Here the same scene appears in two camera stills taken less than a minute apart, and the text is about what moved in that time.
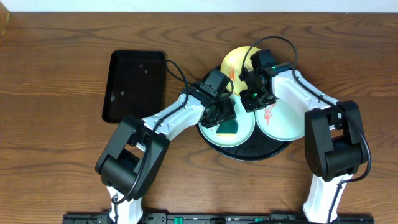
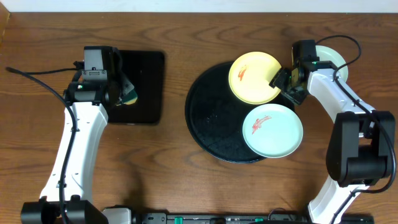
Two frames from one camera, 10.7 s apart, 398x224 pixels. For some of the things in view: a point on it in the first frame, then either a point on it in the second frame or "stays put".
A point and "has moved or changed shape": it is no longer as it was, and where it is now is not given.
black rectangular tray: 135,86 stays put
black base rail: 218,218 stays put
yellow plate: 232,65 has moved or changed shape
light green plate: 245,121 -> 325,54
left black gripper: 222,112 -> 123,88
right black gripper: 249,106 -> 278,81
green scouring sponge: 227,128 -> 130,98
